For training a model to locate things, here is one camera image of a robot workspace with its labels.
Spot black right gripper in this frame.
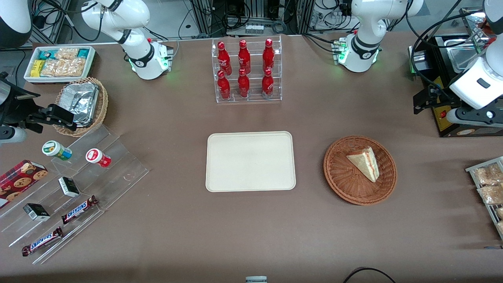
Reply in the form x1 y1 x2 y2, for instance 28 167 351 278
0 77 78 133

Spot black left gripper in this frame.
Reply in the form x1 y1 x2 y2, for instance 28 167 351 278
413 84 463 115

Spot triangular sandwich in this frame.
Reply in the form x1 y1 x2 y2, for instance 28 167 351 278
346 146 380 183

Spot light wicker basket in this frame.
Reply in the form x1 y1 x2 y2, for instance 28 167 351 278
52 77 109 137

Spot brown round wicker basket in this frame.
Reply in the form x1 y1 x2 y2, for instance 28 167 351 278
323 135 398 206

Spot beige rectangular tray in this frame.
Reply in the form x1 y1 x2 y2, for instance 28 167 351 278
206 131 296 193

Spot black machine with yellow label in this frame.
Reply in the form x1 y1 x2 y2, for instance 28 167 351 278
409 6 503 138

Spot green lid white cup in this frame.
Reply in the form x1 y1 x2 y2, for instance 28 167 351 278
42 140 73 161

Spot silver foil packets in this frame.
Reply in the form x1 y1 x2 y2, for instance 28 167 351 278
58 82 100 127

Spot white plastic snack bin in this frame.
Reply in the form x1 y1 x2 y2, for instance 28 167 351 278
24 46 97 85

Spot clear bag of crackers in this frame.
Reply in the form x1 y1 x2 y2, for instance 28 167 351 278
40 48 88 77

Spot red lid white cup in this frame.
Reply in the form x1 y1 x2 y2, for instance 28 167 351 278
86 148 112 168

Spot red chocolate cookie box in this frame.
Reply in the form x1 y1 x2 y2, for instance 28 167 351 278
0 159 49 209

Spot small black box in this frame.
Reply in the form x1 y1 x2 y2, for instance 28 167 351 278
23 203 51 222
58 176 81 198

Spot clear acrylic stepped display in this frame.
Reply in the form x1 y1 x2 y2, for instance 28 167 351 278
0 124 151 265

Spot snickers chocolate bar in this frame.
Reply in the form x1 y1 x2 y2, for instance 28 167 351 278
22 227 64 257
61 195 99 225

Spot clear bag of pastry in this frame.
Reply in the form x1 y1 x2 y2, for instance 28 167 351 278
473 163 503 186
477 184 503 205

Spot red soda bottle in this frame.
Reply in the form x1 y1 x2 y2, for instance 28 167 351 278
217 70 231 100
217 41 233 76
261 68 275 97
237 39 252 75
237 68 251 99
262 38 275 73

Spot clear acrylic bottle rack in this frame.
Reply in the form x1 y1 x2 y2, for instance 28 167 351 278
211 35 283 104

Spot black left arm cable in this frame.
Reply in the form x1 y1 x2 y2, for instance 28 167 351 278
405 0 490 107

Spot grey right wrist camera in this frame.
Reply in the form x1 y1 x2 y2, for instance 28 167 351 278
0 126 27 144

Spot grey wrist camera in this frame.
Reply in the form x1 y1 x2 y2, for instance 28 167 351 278
446 106 503 127
0 126 27 144

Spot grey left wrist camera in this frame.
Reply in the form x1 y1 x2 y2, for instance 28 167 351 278
446 106 503 127

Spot black looped cable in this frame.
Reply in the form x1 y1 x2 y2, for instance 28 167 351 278
343 267 397 283

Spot aluminium profile frame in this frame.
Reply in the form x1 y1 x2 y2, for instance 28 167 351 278
190 0 316 37

